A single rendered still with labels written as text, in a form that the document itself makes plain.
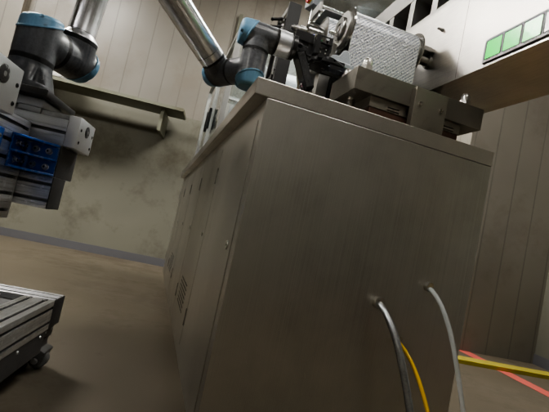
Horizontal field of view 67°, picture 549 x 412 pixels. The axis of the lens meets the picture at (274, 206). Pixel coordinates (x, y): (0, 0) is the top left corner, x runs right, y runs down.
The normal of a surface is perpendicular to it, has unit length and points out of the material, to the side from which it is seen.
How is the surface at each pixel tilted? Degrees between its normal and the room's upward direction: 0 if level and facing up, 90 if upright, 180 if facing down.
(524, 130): 90
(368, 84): 90
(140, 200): 90
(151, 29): 90
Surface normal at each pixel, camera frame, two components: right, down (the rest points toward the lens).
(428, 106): 0.29, -0.01
